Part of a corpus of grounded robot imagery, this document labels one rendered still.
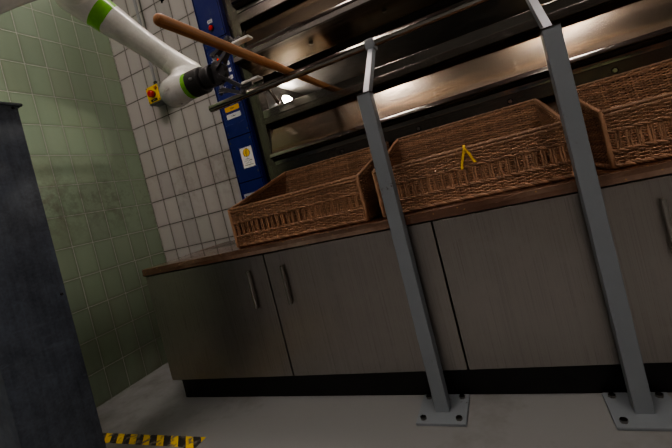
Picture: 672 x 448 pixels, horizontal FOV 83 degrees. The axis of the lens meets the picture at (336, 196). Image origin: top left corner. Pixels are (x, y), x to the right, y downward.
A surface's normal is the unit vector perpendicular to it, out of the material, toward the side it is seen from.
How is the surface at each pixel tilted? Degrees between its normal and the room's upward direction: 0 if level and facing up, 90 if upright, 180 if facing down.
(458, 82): 70
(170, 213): 90
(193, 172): 90
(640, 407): 90
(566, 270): 90
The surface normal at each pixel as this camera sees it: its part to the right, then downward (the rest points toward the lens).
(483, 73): -0.44, -0.23
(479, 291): -0.39, 0.11
